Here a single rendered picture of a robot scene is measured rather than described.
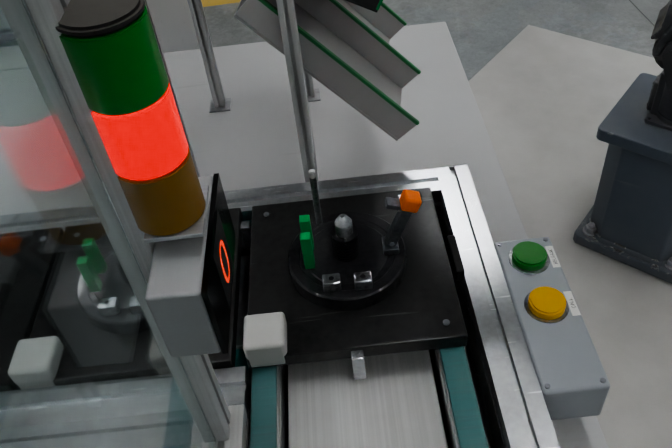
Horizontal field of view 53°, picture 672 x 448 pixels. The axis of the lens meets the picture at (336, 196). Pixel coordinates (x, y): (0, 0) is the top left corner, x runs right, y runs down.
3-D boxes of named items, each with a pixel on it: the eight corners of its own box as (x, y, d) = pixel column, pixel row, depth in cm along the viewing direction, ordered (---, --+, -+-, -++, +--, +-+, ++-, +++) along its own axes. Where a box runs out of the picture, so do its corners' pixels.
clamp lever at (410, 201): (397, 237, 79) (420, 190, 74) (399, 249, 78) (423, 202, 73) (368, 232, 78) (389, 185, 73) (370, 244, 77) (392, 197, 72)
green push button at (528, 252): (539, 249, 81) (541, 238, 80) (549, 274, 79) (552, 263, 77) (507, 253, 82) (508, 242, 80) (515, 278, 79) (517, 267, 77)
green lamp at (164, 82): (173, 64, 42) (152, -9, 38) (163, 111, 38) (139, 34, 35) (94, 73, 42) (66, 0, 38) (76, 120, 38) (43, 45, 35)
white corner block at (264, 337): (289, 331, 76) (284, 309, 73) (289, 365, 73) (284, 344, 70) (248, 335, 76) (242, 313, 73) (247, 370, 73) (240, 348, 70)
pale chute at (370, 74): (400, 88, 103) (421, 70, 101) (396, 141, 94) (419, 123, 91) (253, -30, 92) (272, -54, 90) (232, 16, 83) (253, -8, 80)
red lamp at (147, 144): (192, 128, 45) (174, 66, 42) (184, 176, 41) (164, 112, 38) (119, 136, 45) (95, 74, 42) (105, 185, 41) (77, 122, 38)
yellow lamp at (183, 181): (208, 183, 48) (192, 129, 45) (202, 232, 45) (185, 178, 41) (140, 190, 49) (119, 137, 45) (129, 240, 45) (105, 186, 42)
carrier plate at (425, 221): (430, 197, 90) (430, 185, 89) (467, 346, 73) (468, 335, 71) (254, 216, 90) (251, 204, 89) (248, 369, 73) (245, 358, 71)
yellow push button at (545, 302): (557, 294, 76) (560, 283, 75) (568, 323, 73) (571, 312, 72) (522, 298, 76) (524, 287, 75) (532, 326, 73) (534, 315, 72)
